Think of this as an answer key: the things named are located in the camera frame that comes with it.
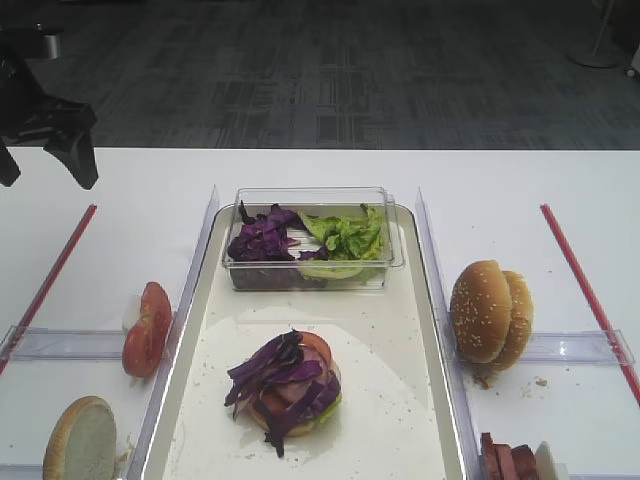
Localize sesame bun front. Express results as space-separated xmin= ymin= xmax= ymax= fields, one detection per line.
xmin=450 ymin=260 xmax=512 ymax=364

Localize purple cabbage shreds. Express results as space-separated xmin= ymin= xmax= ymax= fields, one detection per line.
xmin=224 ymin=329 xmax=342 ymax=457

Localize upright bun half left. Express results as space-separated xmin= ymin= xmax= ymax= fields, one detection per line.
xmin=42 ymin=396 xmax=117 ymax=480

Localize green lettuce in container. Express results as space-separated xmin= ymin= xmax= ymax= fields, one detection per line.
xmin=298 ymin=204 xmax=384 ymax=261

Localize sesame bun rear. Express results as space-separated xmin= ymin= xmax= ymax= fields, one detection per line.
xmin=491 ymin=271 xmax=534 ymax=371

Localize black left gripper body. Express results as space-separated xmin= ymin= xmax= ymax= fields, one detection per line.
xmin=1 ymin=43 xmax=97 ymax=143

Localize left red strip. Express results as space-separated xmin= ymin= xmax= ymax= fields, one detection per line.
xmin=0 ymin=204 xmax=97 ymax=373

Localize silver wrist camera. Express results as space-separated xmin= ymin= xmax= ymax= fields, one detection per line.
xmin=0 ymin=22 xmax=65 ymax=60

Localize purple cabbage in container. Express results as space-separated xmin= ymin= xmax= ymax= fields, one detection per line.
xmin=227 ymin=201 xmax=310 ymax=262

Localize right upper clear rail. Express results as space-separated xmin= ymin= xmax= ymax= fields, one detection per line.
xmin=520 ymin=330 xmax=635 ymax=366

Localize right red strip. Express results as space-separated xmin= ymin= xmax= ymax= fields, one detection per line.
xmin=540 ymin=204 xmax=639 ymax=402

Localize bottom bun on tray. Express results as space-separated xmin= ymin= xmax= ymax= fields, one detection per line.
xmin=244 ymin=360 xmax=342 ymax=438

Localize white stand base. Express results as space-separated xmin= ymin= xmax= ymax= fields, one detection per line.
xmin=565 ymin=0 xmax=624 ymax=69

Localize left upper clear rail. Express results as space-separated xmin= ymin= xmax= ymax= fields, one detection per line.
xmin=1 ymin=326 xmax=126 ymax=361

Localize clear rail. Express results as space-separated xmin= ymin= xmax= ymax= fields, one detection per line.
xmin=520 ymin=330 xmax=635 ymax=366
xmin=1 ymin=326 xmax=126 ymax=361

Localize left clear long divider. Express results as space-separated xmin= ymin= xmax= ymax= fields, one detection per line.
xmin=122 ymin=185 xmax=219 ymax=479

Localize lettuce leaf on bun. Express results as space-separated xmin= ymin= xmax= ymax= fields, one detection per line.
xmin=313 ymin=394 xmax=342 ymax=428

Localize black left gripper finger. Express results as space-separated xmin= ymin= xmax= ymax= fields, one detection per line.
xmin=0 ymin=142 xmax=21 ymax=187
xmin=44 ymin=128 xmax=99 ymax=190

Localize tomato slice on tray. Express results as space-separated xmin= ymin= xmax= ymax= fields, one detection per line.
xmin=261 ymin=331 xmax=332 ymax=415

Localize red strip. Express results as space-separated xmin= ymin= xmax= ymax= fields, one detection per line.
xmin=0 ymin=204 xmax=97 ymax=373
xmin=540 ymin=204 xmax=639 ymax=402

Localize silver metal tray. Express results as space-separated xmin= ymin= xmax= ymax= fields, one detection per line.
xmin=142 ymin=206 xmax=462 ymax=479

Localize clear plastic container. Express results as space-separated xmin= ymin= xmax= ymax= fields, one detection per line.
xmin=221 ymin=186 xmax=404 ymax=291

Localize sesame bun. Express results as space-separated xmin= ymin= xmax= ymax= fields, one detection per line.
xmin=450 ymin=260 xmax=512 ymax=364
xmin=491 ymin=271 xmax=534 ymax=371

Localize upright tomato slices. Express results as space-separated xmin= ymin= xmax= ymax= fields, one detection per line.
xmin=122 ymin=281 xmax=173 ymax=378

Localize sliced sausage stack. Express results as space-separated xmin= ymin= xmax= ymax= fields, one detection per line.
xmin=480 ymin=432 xmax=539 ymax=480

